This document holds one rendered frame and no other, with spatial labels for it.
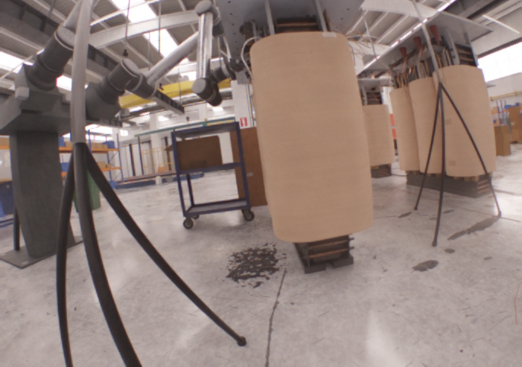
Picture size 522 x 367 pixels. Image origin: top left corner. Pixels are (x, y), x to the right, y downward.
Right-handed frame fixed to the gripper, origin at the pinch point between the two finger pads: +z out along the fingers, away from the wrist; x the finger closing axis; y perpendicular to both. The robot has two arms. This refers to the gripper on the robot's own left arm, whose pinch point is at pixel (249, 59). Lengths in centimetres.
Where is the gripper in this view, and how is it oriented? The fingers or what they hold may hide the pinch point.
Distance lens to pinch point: 170.6
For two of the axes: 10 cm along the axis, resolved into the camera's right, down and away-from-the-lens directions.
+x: 3.2, -1.0, 9.4
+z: 8.9, -3.1, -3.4
